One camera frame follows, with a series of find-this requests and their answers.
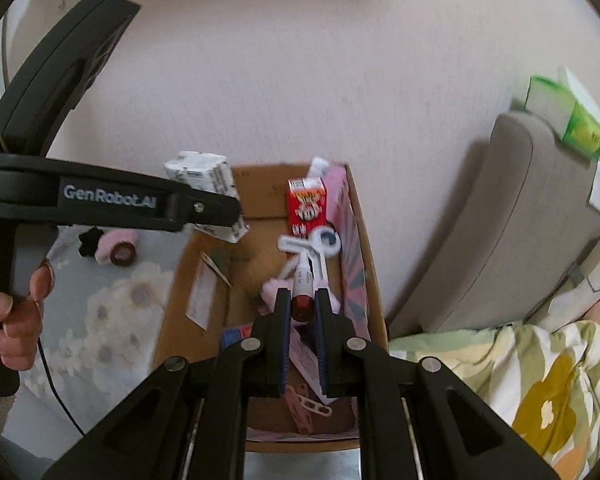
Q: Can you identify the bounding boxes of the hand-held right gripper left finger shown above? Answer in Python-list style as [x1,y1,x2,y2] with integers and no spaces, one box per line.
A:
[42,290,293,480]

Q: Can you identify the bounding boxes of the white plastic clip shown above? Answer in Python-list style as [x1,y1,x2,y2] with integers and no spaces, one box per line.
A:
[300,395,333,418]

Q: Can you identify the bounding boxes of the white floral pillow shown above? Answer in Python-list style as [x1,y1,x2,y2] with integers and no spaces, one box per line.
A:
[525,230,600,331]

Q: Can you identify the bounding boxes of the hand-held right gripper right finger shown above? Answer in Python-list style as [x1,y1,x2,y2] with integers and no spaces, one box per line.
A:
[314,287,561,480]

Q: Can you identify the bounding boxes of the floral light blue blanket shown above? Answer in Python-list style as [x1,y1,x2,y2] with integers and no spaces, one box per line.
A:
[0,225,201,441]

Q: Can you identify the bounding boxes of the white tissue packet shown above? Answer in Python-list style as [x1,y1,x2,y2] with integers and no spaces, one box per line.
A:
[162,151,251,243]

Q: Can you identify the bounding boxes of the pink clothespin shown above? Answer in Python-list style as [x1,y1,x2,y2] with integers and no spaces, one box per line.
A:
[285,385,316,433]

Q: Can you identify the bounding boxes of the white tube with red cap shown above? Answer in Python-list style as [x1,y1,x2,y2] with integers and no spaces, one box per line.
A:
[290,250,316,323]

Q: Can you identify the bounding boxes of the red snack packet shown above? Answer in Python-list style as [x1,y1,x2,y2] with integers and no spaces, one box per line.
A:
[286,176,328,241]

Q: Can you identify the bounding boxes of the black hair scrunchie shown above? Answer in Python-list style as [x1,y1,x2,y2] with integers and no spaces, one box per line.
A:
[78,227,105,257]

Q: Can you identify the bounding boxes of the yellow green floral quilt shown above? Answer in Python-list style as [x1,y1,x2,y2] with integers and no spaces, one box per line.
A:
[387,320,600,476]

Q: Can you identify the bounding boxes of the brown hair scrunchie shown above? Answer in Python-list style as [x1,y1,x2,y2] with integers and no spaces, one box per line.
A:
[109,242,137,267]

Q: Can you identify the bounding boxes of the green tissue box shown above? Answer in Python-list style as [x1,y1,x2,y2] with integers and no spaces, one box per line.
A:
[525,67,600,161]

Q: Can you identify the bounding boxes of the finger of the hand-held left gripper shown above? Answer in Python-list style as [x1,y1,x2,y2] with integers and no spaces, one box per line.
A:
[187,187,243,233]

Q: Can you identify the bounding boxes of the person's left hand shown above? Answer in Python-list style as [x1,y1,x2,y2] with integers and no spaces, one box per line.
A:
[0,262,56,372]

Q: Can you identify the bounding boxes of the cardboard box with pink flap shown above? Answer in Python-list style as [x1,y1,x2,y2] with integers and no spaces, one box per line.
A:
[152,157,388,453]

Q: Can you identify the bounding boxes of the grey padded headboard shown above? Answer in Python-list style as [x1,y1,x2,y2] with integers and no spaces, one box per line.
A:
[387,110,600,333]

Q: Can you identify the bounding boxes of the black cable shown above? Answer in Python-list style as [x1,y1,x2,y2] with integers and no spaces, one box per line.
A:
[37,337,88,436]

